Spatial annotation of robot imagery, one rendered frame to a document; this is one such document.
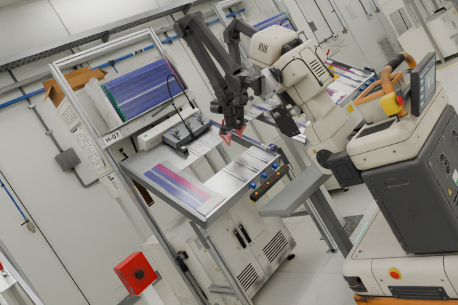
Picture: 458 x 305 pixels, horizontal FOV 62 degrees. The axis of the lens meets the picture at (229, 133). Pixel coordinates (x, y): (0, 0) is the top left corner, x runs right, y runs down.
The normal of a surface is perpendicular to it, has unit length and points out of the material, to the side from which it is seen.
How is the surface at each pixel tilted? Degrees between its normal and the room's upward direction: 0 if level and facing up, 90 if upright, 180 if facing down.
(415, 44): 90
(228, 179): 43
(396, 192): 90
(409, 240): 90
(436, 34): 90
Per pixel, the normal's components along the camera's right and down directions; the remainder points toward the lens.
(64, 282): 0.57, -0.26
